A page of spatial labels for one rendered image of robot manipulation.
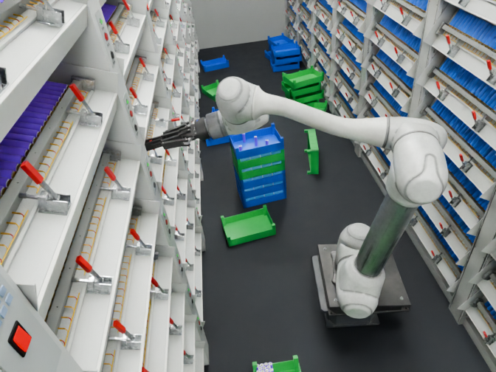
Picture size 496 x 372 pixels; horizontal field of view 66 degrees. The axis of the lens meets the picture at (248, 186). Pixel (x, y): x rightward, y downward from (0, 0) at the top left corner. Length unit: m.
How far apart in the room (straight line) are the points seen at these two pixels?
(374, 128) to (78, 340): 0.98
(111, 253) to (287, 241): 1.62
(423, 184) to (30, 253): 0.91
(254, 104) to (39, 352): 0.84
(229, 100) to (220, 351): 1.26
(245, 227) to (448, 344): 1.24
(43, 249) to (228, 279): 1.68
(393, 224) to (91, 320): 0.91
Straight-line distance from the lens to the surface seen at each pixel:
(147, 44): 1.69
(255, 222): 2.47
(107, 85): 1.00
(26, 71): 0.61
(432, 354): 2.03
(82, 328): 0.74
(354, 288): 1.51
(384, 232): 1.32
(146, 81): 1.55
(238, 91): 1.10
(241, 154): 2.32
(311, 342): 1.97
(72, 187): 0.69
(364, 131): 1.28
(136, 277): 1.04
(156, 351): 1.15
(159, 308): 1.22
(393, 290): 1.85
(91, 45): 0.97
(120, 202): 0.95
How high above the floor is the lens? 1.72
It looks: 39 degrees down
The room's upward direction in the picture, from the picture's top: 7 degrees counter-clockwise
